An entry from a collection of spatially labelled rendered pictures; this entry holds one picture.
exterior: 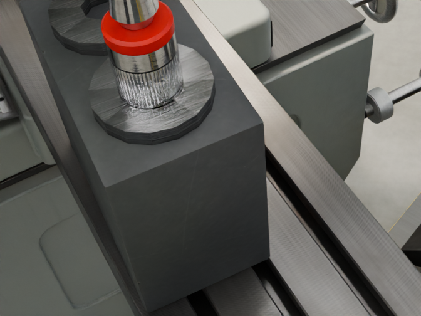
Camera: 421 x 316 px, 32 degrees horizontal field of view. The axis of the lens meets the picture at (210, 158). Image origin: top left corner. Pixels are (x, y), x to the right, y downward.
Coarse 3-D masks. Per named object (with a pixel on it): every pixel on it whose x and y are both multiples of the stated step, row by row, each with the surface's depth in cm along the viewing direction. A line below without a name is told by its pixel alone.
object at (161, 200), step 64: (64, 0) 59; (64, 64) 56; (192, 64) 53; (128, 128) 50; (192, 128) 51; (256, 128) 51; (128, 192) 50; (192, 192) 53; (256, 192) 57; (128, 256) 55; (192, 256) 59; (256, 256) 64
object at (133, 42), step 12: (108, 12) 48; (156, 12) 48; (168, 12) 47; (108, 24) 47; (156, 24) 47; (168, 24) 47; (108, 36) 47; (120, 36) 46; (132, 36) 46; (144, 36) 46; (156, 36) 46; (168, 36) 47; (120, 48) 46; (132, 48) 46; (144, 48) 46; (156, 48) 47
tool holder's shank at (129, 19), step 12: (108, 0) 46; (120, 0) 44; (132, 0) 44; (144, 0) 45; (156, 0) 46; (120, 12) 45; (132, 12) 45; (144, 12) 45; (120, 24) 47; (132, 24) 46; (144, 24) 46
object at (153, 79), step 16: (160, 48) 47; (176, 48) 49; (112, 64) 49; (128, 64) 47; (144, 64) 47; (160, 64) 48; (176, 64) 49; (128, 80) 49; (144, 80) 48; (160, 80) 49; (176, 80) 50; (128, 96) 50; (144, 96) 50; (160, 96) 50; (176, 96) 51
